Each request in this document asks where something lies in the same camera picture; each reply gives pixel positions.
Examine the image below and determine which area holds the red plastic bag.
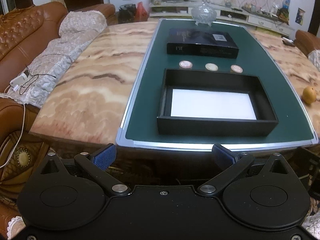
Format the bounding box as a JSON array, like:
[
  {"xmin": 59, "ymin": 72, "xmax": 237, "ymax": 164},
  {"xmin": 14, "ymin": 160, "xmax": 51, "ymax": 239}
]
[{"xmin": 136, "ymin": 2, "xmax": 149, "ymax": 22}]

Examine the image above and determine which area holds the orange fruit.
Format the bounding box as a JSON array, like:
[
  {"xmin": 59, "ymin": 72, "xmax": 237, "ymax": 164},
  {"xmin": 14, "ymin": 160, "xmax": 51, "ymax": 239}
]
[{"xmin": 302, "ymin": 86, "xmax": 317, "ymax": 105}]

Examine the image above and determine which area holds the white cable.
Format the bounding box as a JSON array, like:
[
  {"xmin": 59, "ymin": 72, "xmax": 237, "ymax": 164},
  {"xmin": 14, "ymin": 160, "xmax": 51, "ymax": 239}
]
[{"xmin": 0, "ymin": 85, "xmax": 27, "ymax": 169}]

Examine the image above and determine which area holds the white TV cabinet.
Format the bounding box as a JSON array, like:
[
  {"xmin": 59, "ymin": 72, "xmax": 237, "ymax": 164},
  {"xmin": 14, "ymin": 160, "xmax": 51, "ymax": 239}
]
[{"xmin": 149, "ymin": 1, "xmax": 295, "ymax": 37}]

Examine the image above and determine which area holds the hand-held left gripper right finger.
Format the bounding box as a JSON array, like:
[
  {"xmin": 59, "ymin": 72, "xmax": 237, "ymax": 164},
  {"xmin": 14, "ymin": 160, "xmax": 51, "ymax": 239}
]
[{"xmin": 196, "ymin": 143, "xmax": 288, "ymax": 196}]

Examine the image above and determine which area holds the brown leather armchair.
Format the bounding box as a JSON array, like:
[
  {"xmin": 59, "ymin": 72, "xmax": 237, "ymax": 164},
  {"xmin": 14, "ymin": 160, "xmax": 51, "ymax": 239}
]
[{"xmin": 295, "ymin": 29, "xmax": 320, "ymax": 71}]

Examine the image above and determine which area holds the blue wall poster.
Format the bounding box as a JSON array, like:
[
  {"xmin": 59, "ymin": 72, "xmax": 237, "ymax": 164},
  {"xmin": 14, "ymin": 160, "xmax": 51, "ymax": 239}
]
[{"xmin": 296, "ymin": 8, "xmax": 306, "ymax": 26}]

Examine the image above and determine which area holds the lidded glass candy bowl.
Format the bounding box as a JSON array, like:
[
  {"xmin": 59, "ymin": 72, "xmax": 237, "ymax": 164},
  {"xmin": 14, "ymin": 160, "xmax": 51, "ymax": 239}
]
[{"xmin": 191, "ymin": 0, "xmax": 217, "ymax": 27}]

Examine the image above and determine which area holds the green board with metal frame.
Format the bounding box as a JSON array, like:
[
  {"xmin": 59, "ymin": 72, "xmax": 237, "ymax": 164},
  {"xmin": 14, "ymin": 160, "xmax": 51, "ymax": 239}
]
[{"xmin": 116, "ymin": 18, "xmax": 319, "ymax": 152}]

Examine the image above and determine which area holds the white power adapter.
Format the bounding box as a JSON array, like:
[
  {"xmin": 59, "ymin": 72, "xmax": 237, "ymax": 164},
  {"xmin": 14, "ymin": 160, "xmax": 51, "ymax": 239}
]
[{"xmin": 9, "ymin": 72, "xmax": 30, "ymax": 87}]

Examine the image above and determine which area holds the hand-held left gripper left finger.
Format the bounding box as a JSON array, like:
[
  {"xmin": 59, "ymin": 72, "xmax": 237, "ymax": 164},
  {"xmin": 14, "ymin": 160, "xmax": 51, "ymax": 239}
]
[{"xmin": 39, "ymin": 143, "xmax": 131, "ymax": 197}]

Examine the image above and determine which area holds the black bag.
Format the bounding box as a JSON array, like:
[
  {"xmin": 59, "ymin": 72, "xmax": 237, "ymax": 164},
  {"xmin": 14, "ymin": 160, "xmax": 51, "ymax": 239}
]
[{"xmin": 118, "ymin": 4, "xmax": 137, "ymax": 24}]

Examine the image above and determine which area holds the black cable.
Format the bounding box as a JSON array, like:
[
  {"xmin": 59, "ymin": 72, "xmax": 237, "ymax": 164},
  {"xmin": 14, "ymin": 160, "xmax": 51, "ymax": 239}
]
[{"xmin": 20, "ymin": 66, "xmax": 57, "ymax": 96}]

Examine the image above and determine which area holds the open black box tray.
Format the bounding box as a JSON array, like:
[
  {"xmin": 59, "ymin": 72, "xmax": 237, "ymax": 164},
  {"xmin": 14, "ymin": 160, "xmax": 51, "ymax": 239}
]
[{"xmin": 157, "ymin": 68, "xmax": 279, "ymax": 137}]

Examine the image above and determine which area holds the dark blue printed box lid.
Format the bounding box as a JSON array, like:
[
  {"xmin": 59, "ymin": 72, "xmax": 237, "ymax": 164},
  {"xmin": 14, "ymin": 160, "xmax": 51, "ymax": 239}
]
[{"xmin": 167, "ymin": 28, "xmax": 240, "ymax": 59}]

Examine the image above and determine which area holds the brown leather sofa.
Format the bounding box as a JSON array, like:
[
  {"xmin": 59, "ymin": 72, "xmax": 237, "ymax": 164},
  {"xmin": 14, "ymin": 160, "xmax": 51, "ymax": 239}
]
[{"xmin": 0, "ymin": 1, "xmax": 117, "ymax": 240}]

